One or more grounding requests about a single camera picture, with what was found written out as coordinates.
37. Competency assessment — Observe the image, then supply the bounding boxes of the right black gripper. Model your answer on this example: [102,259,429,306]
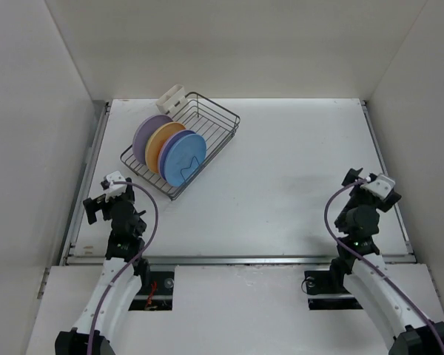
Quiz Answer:
[333,168,400,228]

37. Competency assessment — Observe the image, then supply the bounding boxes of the large purple plate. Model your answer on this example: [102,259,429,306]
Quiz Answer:
[132,114,172,165]

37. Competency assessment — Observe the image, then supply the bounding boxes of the beige plate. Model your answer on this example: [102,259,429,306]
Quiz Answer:
[145,121,185,174]

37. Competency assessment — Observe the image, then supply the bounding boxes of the blue plate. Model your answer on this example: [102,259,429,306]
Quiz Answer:
[164,133,206,187]

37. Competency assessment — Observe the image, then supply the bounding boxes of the lilac plate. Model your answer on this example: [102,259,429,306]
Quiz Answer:
[158,129,195,180]

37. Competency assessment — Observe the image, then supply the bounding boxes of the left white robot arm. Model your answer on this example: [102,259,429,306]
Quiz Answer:
[54,178,151,354]

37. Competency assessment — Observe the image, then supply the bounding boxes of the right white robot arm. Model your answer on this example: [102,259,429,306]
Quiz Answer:
[325,169,444,354]

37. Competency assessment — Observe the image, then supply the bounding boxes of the white cutlery holder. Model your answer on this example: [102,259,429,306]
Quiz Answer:
[155,84,188,115]

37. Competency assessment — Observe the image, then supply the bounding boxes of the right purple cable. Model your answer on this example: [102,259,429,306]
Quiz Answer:
[324,178,444,355]

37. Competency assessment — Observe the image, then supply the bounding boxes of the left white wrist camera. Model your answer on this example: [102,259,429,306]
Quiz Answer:
[101,170,127,202]

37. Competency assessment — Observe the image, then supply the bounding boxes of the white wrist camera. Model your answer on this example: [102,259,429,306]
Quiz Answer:
[101,170,127,202]
[360,174,396,201]

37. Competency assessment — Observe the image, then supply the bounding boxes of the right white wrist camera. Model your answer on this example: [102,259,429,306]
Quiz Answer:
[360,174,396,201]

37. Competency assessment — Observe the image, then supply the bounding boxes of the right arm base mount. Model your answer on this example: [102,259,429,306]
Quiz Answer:
[301,270,362,311]

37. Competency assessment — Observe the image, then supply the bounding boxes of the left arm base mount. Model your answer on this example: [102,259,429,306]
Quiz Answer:
[129,270,175,311]

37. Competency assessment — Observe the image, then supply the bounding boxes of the dark wire dish rack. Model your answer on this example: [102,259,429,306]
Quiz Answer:
[120,92,240,200]

